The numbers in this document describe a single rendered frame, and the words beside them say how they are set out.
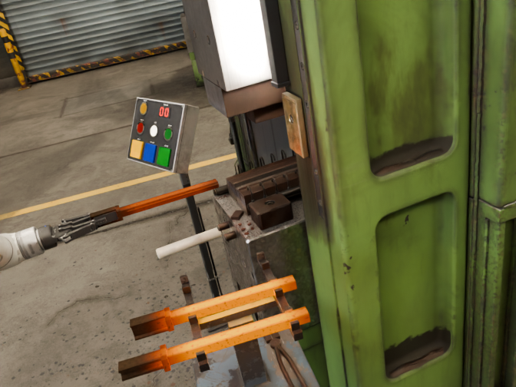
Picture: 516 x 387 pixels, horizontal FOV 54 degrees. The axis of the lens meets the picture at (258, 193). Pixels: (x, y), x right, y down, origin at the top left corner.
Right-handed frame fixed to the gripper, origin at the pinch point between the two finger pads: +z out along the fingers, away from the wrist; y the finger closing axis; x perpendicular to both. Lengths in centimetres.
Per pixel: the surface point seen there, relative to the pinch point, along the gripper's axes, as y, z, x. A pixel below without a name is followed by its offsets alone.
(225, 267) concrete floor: -97, 49, -105
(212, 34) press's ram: 10, 45, 48
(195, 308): 56, 14, -3
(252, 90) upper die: 7, 54, 28
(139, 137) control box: -63, 22, 1
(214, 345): 69, 15, -3
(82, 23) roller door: -807, 40, -27
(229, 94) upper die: 7, 47, 29
